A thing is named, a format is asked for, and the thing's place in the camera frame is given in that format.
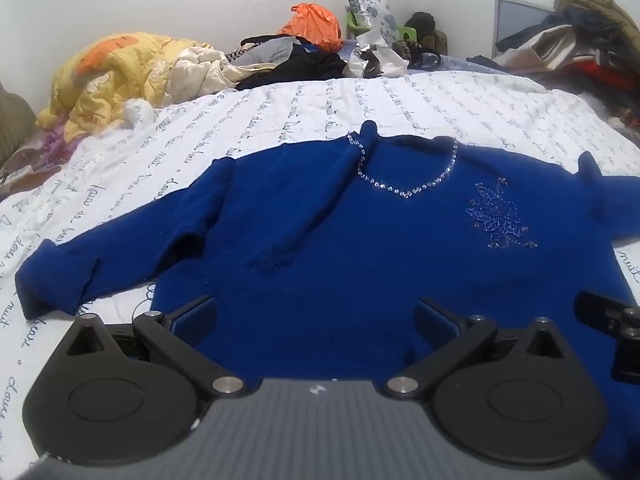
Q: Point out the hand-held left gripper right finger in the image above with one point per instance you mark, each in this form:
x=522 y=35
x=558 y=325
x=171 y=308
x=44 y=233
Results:
x=436 y=324

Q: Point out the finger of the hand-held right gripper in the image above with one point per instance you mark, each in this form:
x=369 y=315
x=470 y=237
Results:
x=597 y=312

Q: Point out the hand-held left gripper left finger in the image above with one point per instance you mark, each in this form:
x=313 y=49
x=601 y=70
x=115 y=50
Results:
x=192 y=319

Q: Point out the blue beaded sweater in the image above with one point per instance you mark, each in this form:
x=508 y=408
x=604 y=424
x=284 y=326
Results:
x=325 y=240

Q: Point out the pile of mixed clothes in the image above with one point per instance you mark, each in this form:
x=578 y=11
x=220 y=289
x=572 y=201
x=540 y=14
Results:
x=575 y=55

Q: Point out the purple floral cloth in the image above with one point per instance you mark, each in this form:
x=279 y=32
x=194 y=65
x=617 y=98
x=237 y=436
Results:
x=45 y=157

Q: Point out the white script-print quilt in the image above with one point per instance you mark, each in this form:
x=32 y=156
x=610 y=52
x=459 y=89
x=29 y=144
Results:
x=300 y=110

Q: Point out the cream quilted cloth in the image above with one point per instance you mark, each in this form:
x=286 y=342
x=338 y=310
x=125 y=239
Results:
x=200 y=72

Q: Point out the yellow cartoon quilt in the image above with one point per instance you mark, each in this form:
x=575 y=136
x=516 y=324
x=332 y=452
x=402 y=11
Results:
x=105 y=80

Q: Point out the grey-brown knitted cushion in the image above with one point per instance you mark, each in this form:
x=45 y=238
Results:
x=14 y=120

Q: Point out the silver foil wrapping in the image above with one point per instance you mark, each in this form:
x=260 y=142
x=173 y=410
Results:
x=375 y=57

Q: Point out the black clothing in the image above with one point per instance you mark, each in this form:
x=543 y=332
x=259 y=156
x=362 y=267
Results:
x=305 y=67

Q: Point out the grey clothing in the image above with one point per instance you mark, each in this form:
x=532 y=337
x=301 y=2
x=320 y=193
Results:
x=267 y=50

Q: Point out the dark green plush bag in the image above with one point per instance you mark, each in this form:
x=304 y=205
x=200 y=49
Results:
x=425 y=27

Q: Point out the olive padded jacket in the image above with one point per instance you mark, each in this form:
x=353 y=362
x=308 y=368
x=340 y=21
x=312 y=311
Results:
x=595 y=7

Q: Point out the grey framed panel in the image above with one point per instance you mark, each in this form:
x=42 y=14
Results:
x=517 y=17

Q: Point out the green plastic stool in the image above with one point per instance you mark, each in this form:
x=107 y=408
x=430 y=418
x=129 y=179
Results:
x=354 y=22

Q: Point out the blue floral white pillow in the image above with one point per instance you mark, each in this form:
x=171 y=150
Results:
x=375 y=15

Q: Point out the orange plastic bag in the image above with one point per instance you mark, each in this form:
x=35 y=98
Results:
x=312 y=25

